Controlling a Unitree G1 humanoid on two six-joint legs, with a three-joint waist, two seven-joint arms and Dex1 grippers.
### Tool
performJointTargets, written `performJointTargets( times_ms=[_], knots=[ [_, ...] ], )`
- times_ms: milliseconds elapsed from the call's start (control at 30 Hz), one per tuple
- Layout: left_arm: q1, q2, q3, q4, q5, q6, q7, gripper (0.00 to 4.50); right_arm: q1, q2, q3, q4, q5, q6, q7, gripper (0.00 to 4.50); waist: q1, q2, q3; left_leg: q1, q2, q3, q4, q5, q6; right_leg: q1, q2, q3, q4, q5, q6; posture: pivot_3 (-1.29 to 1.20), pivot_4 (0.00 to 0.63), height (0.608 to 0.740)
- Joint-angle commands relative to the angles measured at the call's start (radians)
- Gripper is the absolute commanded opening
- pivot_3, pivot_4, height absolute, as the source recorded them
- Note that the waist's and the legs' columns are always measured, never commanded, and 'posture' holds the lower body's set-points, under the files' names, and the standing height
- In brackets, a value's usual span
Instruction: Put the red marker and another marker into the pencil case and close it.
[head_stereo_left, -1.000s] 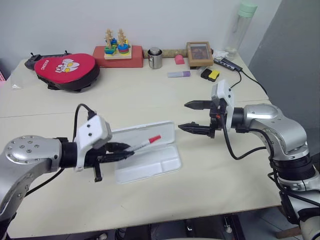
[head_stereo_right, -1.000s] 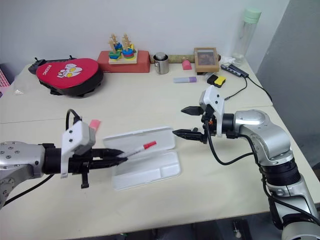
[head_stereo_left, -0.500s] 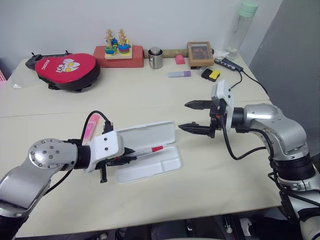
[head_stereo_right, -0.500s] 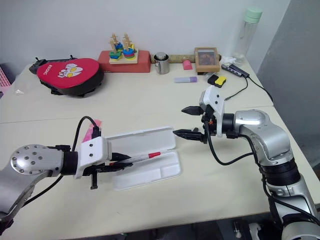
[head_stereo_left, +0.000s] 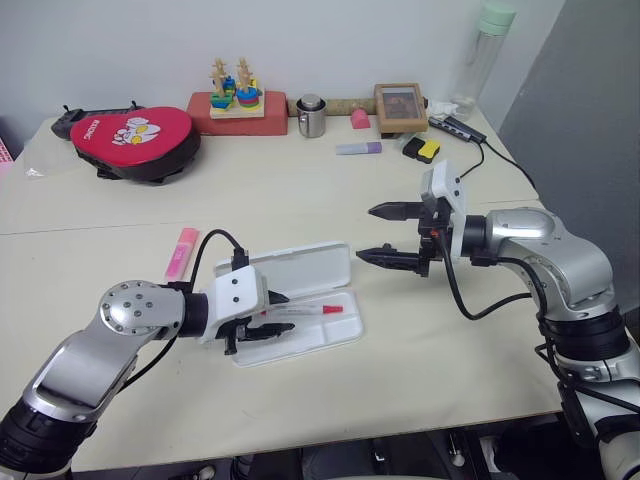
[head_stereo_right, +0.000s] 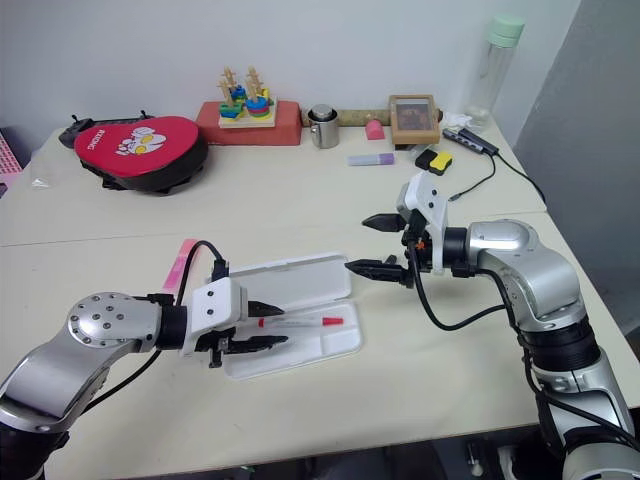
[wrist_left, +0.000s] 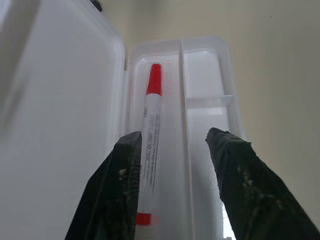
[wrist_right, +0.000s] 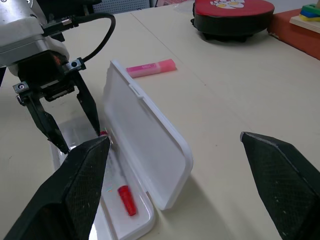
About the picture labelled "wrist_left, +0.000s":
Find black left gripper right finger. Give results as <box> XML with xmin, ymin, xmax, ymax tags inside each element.
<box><xmin>205</xmin><ymin>127</ymin><xmax>320</xmax><ymax>240</ymax></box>

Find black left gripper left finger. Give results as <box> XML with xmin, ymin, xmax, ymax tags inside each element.
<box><xmin>64</xmin><ymin>130</ymin><xmax>143</xmax><ymax>240</ymax></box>

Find red capped white marker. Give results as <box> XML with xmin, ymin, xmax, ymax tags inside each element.
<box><xmin>135</xmin><ymin>63</ymin><xmax>163</xmax><ymax>227</ymax></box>

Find translucent plastic pencil case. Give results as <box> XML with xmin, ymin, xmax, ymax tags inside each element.
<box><xmin>0</xmin><ymin>0</ymin><xmax>248</xmax><ymax>240</ymax></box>

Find small black object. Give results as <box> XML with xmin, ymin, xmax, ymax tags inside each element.
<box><xmin>90</xmin><ymin>0</ymin><xmax>104</xmax><ymax>12</ymax></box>

